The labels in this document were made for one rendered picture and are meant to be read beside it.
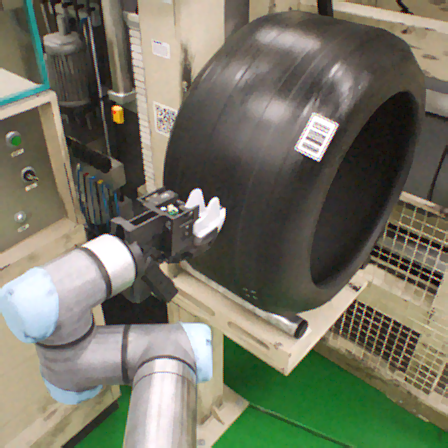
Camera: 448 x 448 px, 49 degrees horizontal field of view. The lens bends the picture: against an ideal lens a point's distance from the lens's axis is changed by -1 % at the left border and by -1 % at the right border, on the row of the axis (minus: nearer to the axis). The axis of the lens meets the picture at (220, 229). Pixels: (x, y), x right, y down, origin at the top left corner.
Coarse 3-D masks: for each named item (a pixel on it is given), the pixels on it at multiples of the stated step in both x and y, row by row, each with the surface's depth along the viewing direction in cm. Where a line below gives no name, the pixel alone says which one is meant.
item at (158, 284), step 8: (152, 264) 67; (144, 272) 67; (152, 272) 68; (160, 272) 69; (144, 280) 71; (152, 280) 69; (160, 280) 70; (168, 280) 71; (152, 288) 72; (160, 288) 71; (168, 288) 72; (176, 288) 74; (160, 296) 73; (168, 296) 73
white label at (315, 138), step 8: (312, 120) 72; (320, 120) 72; (328, 120) 72; (312, 128) 72; (320, 128) 72; (328, 128) 71; (304, 136) 72; (312, 136) 72; (320, 136) 72; (328, 136) 71; (296, 144) 72; (304, 144) 72; (312, 144) 72; (320, 144) 71; (304, 152) 72; (312, 152) 72; (320, 152) 71
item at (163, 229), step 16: (160, 192) 71; (144, 208) 69; (160, 208) 68; (176, 208) 69; (192, 208) 67; (112, 224) 63; (128, 224) 63; (144, 224) 63; (160, 224) 66; (176, 224) 65; (192, 224) 70; (128, 240) 62; (144, 240) 64; (160, 240) 68; (176, 240) 67; (144, 256) 66; (160, 256) 69; (176, 256) 69
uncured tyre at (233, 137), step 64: (256, 64) 79; (320, 64) 74; (384, 64) 78; (192, 128) 81; (256, 128) 75; (384, 128) 115; (256, 192) 75; (320, 192) 76; (384, 192) 117; (256, 256) 79; (320, 256) 120
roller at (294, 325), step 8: (184, 264) 119; (192, 272) 118; (208, 280) 115; (216, 288) 114; (224, 288) 113; (232, 296) 112; (248, 304) 109; (256, 312) 108; (264, 312) 107; (272, 320) 106; (280, 320) 105; (288, 320) 104; (296, 320) 104; (304, 320) 104; (280, 328) 106; (288, 328) 104; (296, 328) 103; (304, 328) 104; (296, 336) 103
